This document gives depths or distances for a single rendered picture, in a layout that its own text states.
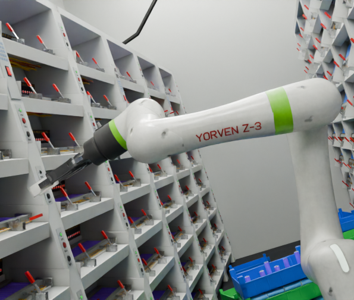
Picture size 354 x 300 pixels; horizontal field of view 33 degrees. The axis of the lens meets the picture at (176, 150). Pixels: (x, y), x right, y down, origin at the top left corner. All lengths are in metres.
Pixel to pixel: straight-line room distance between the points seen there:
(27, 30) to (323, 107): 1.52
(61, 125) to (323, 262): 1.42
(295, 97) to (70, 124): 1.29
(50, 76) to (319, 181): 1.35
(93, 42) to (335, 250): 2.13
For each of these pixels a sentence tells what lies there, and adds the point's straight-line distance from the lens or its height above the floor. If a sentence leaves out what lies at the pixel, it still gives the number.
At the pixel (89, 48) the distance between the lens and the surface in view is 3.29.
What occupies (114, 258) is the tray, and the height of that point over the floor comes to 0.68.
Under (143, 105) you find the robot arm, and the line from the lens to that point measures 1.57.
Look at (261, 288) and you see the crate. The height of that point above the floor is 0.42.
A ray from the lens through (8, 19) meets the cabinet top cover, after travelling 2.61.
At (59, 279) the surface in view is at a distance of 1.86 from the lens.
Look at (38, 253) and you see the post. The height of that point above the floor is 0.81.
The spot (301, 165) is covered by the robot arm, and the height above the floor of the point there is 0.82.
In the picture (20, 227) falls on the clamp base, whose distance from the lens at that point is 1.69.
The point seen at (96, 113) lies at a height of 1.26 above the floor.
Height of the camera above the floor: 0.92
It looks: 2 degrees up
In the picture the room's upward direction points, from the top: 18 degrees counter-clockwise
